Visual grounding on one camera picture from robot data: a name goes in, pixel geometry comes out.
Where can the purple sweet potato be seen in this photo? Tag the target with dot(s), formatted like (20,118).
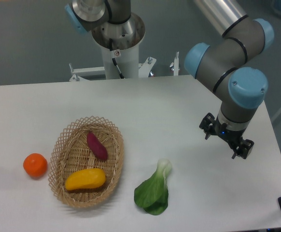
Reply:
(98,149)

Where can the orange tangerine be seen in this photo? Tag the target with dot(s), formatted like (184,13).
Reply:
(35,165)

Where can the woven wicker basket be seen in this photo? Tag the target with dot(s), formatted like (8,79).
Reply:
(71,153)

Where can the yellow mango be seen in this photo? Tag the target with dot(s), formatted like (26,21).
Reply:
(85,179)

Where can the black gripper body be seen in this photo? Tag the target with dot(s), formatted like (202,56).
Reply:
(231,132)

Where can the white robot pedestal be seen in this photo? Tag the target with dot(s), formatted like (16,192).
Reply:
(118,64)

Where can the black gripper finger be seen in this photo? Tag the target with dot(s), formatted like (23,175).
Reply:
(242,149)
(208,125)

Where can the green bok choy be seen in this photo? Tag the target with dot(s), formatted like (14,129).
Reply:
(152,194)

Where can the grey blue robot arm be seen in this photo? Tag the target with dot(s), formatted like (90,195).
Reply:
(221,69)

